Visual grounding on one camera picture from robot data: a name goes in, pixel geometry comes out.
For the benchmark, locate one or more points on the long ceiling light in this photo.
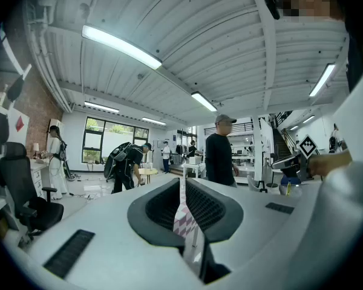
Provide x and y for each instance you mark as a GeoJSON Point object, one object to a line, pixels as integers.
{"type": "Point", "coordinates": [204, 101]}
{"type": "Point", "coordinates": [101, 107]}
{"type": "Point", "coordinates": [121, 45]}
{"type": "Point", "coordinates": [153, 121]}
{"type": "Point", "coordinates": [322, 78]}

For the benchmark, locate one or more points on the white board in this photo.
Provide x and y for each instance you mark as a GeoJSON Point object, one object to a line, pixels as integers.
{"type": "Point", "coordinates": [18, 137]}

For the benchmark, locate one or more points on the black-framed window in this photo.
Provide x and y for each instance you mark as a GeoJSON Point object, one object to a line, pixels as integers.
{"type": "Point", "coordinates": [109, 140]}

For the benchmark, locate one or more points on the black balcony railing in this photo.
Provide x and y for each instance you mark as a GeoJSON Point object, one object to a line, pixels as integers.
{"type": "Point", "coordinates": [242, 126]}

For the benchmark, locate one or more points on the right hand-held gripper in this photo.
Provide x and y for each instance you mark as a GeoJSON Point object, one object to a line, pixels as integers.
{"type": "Point", "coordinates": [307, 145]}

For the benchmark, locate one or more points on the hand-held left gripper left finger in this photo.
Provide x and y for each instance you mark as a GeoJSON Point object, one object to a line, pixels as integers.
{"type": "Point", "coordinates": [139, 219]}

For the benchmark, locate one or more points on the person's right forearm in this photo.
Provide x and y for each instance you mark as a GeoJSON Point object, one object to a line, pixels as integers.
{"type": "Point", "coordinates": [329, 162]}

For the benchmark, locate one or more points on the white box appliance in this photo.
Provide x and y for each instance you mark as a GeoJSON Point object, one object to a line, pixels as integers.
{"type": "Point", "coordinates": [195, 160]}

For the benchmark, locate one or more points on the person's black shirt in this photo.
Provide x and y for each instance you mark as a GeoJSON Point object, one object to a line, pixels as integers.
{"type": "Point", "coordinates": [358, 56]}

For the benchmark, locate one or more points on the white desk with drawers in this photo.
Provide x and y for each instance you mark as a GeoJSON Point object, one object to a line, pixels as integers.
{"type": "Point", "coordinates": [39, 174]}

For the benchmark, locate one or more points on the small table lamp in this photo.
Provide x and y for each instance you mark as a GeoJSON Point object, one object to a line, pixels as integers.
{"type": "Point", "coordinates": [35, 148]}

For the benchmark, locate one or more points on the white side table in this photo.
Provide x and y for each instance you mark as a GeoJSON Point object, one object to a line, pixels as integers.
{"type": "Point", "coordinates": [193, 168]}

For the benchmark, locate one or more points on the pink white checkered cloth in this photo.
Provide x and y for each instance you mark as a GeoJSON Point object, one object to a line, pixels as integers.
{"type": "Point", "coordinates": [184, 225]}

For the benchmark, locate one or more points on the dark staircase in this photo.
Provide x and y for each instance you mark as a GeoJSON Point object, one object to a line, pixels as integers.
{"type": "Point", "coordinates": [281, 143]}

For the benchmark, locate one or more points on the red diamond paper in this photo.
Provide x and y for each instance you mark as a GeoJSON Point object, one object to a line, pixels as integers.
{"type": "Point", "coordinates": [19, 123]}

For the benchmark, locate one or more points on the round wooden table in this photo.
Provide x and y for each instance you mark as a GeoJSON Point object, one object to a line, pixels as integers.
{"type": "Point", "coordinates": [148, 171]}

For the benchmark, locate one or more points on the black mesh office chair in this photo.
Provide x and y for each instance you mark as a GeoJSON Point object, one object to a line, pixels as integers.
{"type": "Point", "coordinates": [24, 192]}

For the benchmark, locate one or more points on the black head camera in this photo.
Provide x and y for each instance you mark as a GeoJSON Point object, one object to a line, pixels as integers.
{"type": "Point", "coordinates": [271, 6]}

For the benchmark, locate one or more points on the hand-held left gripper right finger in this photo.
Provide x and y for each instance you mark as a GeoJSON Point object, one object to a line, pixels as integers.
{"type": "Point", "coordinates": [230, 219]}

